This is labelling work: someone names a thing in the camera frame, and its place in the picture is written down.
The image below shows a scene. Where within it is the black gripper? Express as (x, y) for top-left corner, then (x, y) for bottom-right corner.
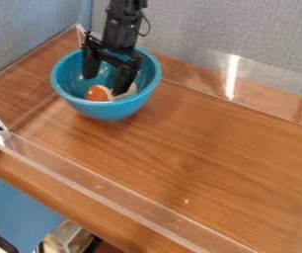
(81, 31), (144, 96)

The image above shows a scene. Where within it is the brown and white toy mushroom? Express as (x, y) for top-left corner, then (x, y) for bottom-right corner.
(85, 83), (139, 102)

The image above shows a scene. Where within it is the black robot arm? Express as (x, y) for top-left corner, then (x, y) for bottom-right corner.
(81, 0), (149, 96)

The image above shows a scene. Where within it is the blue bowl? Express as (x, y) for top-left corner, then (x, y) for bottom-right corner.
(50, 47), (161, 122)

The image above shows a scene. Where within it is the clear acrylic barrier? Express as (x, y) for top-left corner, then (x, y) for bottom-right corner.
(0, 30), (302, 253)

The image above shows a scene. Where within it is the grey metal object under table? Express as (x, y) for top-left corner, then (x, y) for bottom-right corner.
(33, 220), (93, 253)

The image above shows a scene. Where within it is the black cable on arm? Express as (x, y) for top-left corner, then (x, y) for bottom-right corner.
(136, 11), (152, 38)

